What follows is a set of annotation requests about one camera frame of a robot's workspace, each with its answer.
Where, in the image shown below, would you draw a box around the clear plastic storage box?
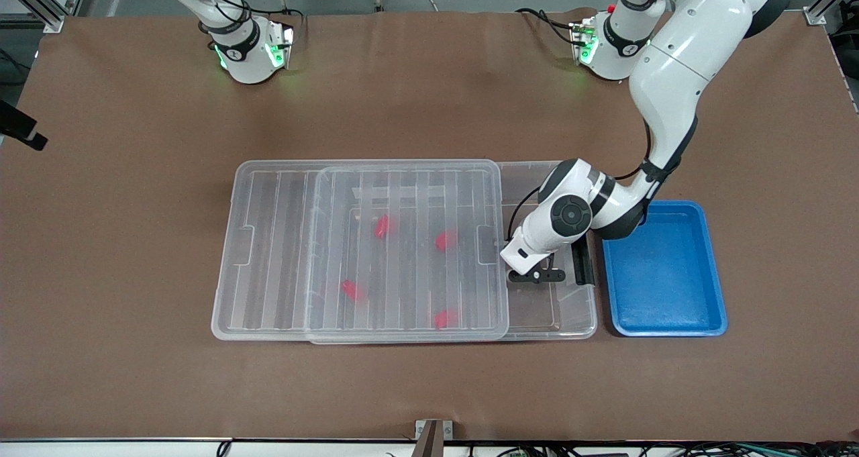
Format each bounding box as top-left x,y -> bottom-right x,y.
305,160 -> 598,342

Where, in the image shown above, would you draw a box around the clear plastic box lid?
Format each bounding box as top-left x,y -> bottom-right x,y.
211,160 -> 511,344

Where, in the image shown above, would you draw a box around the blue plastic tray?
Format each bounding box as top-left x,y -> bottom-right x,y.
601,201 -> 729,338

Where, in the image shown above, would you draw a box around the brown paper table cover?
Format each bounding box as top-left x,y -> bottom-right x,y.
0,7 -> 859,442

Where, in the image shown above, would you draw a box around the black equipment beside table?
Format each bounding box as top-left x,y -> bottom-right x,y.
829,28 -> 859,115

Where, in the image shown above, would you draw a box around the black box latch handle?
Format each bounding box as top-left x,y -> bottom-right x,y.
572,241 -> 595,287

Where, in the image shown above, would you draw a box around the aluminium frame beam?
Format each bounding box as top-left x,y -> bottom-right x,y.
803,0 -> 859,27
0,0 -> 91,34

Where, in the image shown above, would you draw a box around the grey metal table bracket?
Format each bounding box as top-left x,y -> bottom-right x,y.
414,419 -> 455,457

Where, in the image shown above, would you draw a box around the black left base cable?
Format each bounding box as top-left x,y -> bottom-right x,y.
515,7 -> 579,45

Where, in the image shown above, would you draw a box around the cables under table edge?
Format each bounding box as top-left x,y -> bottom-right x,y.
470,442 -> 859,457

